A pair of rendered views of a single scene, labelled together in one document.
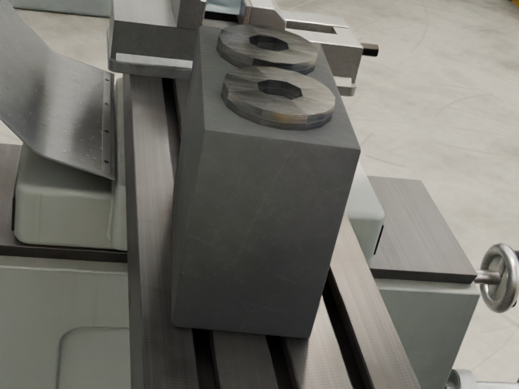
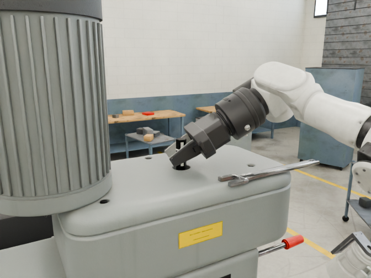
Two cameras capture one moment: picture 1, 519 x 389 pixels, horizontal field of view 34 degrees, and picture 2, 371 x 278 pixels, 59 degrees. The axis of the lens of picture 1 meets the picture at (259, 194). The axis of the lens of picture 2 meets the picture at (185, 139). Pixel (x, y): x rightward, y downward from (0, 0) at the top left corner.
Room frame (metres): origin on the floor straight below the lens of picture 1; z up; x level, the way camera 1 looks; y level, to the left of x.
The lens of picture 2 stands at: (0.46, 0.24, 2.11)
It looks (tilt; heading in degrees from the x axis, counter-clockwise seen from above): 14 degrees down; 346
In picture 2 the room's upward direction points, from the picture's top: straight up
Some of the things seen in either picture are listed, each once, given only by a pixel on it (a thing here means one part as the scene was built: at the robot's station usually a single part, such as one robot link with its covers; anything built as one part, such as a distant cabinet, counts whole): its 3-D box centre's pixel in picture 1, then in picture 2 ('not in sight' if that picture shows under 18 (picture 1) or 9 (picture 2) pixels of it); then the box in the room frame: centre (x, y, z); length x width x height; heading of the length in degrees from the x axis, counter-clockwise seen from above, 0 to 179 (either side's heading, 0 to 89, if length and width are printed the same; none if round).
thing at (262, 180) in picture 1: (253, 167); not in sight; (0.67, 0.01, 1.05); 0.22 x 0.12 x 0.20; 11
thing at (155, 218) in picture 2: not in sight; (175, 203); (1.08, 0.11, 1.81); 0.47 x 0.26 x 0.16; 105
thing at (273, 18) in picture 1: (257, 6); not in sight; (1.16, 0.06, 1.04); 0.12 x 0.06 x 0.04; 15
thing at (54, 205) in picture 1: (198, 168); not in sight; (1.08, 0.09, 0.81); 0.50 x 0.35 x 0.12; 105
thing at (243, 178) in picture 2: not in sight; (274, 170); (1.01, -0.08, 1.89); 0.24 x 0.04 x 0.01; 105
